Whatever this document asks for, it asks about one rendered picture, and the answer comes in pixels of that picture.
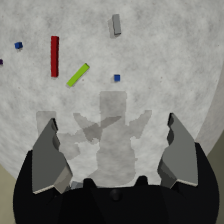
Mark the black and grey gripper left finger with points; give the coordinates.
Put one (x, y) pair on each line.
(44, 175)

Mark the small blue cube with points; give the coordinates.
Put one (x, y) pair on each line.
(116, 77)
(18, 45)

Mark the grey rod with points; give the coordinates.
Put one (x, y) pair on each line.
(116, 23)

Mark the red rod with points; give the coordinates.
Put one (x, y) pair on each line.
(54, 56)

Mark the lime green rod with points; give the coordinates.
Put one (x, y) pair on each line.
(78, 74)

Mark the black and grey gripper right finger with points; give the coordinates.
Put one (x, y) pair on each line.
(185, 168)

